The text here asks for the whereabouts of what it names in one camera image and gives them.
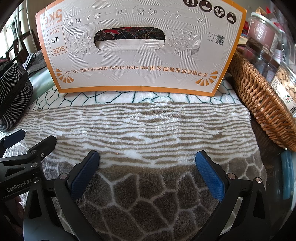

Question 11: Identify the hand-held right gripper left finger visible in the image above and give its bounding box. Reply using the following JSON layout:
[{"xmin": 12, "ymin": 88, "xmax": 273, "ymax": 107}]
[{"xmin": 23, "ymin": 150, "xmax": 102, "ymax": 241}]

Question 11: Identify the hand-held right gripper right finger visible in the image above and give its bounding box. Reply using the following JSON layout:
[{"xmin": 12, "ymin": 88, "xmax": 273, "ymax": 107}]
[{"xmin": 195, "ymin": 150, "xmax": 272, "ymax": 241}]

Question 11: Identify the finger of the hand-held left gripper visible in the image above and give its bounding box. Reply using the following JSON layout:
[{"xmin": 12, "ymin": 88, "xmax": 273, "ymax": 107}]
[
  {"xmin": 0, "ymin": 136, "xmax": 57, "ymax": 173},
  {"xmin": 0, "ymin": 129, "xmax": 25, "ymax": 151}
]

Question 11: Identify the white and orange cardboard box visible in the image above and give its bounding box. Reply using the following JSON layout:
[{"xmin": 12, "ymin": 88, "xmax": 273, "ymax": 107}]
[{"xmin": 35, "ymin": 0, "xmax": 246, "ymax": 96}]

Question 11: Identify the black mesh hard case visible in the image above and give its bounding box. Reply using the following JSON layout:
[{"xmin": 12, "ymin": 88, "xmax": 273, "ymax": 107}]
[{"xmin": 0, "ymin": 62, "xmax": 34, "ymax": 132}]

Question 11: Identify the teal round dish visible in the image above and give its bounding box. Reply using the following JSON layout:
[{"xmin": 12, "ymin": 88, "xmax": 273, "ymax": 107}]
[{"xmin": 281, "ymin": 151, "xmax": 296, "ymax": 200}]

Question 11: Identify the dark grey folded cloth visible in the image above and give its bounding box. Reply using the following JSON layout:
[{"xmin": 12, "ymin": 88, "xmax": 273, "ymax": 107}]
[{"xmin": 23, "ymin": 53, "xmax": 50, "ymax": 72}]

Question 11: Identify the brown wicker basket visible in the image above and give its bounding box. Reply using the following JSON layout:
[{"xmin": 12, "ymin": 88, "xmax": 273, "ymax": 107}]
[{"xmin": 228, "ymin": 50, "xmax": 296, "ymax": 150}]

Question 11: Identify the dark wooden chair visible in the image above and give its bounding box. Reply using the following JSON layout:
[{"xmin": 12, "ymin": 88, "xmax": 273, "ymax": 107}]
[{"xmin": 5, "ymin": 30, "xmax": 44, "ymax": 67}]

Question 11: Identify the clear jar of seeds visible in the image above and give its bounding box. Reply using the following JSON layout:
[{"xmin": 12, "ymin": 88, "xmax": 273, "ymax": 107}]
[{"xmin": 269, "ymin": 61, "xmax": 296, "ymax": 107}]

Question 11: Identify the dark multicolour patterned cloth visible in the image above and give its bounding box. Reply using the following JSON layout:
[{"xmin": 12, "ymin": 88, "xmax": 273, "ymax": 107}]
[{"xmin": 95, "ymin": 27, "xmax": 165, "ymax": 42}]

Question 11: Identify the glass jar with brown label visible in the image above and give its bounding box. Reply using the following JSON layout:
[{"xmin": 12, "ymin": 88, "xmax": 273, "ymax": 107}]
[{"xmin": 247, "ymin": 11, "xmax": 287, "ymax": 65}]

